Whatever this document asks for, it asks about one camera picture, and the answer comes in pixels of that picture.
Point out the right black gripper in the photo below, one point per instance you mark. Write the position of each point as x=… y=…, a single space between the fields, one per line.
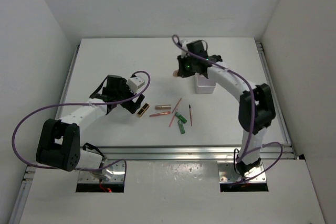
x=183 y=72

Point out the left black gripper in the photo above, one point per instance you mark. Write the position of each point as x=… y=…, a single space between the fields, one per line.
x=132 y=106

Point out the egg-shaped beige sponge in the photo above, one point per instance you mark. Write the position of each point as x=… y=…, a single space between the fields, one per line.
x=175 y=73

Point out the white organizer box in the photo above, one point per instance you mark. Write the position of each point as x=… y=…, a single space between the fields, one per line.
x=204 y=85

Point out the black gold lipstick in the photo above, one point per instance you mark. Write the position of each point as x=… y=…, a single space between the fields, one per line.
x=142 y=110

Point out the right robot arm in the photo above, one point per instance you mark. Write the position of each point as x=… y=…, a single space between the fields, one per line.
x=256 y=106

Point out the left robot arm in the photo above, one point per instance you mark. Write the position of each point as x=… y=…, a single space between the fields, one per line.
x=59 y=145

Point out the thin pink brush stick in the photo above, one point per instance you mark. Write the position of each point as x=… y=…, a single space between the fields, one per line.
x=176 y=105

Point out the pink mascara wand brush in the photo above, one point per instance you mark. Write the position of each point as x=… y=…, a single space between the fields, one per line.
x=190 y=114

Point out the rose gold lipstick tube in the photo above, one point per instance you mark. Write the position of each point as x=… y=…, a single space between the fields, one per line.
x=163 y=107

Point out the pink lip pencil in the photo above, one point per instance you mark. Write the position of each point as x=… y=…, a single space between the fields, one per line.
x=160 y=114

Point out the upper green bottle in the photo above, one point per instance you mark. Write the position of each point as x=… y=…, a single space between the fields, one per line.
x=181 y=118

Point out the green bottle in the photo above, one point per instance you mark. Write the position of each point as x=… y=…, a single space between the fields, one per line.
x=181 y=127
x=181 y=118

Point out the long pink stick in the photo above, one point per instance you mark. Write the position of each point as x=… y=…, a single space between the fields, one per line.
x=173 y=117

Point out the lower green bottle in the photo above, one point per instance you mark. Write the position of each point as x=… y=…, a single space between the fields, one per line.
x=181 y=127

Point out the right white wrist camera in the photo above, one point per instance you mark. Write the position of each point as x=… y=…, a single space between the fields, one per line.
x=184 y=49

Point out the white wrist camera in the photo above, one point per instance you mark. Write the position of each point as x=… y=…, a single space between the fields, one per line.
x=184 y=49
x=135 y=83

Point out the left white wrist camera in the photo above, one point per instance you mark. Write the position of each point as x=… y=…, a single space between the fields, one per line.
x=135 y=83

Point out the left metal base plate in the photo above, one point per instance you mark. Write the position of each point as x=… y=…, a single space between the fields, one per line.
x=109 y=171

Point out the metal base plate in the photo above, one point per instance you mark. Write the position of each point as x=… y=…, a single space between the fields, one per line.
x=227 y=174
x=109 y=171

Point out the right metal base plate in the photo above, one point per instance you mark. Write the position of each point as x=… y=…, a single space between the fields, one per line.
x=227 y=174

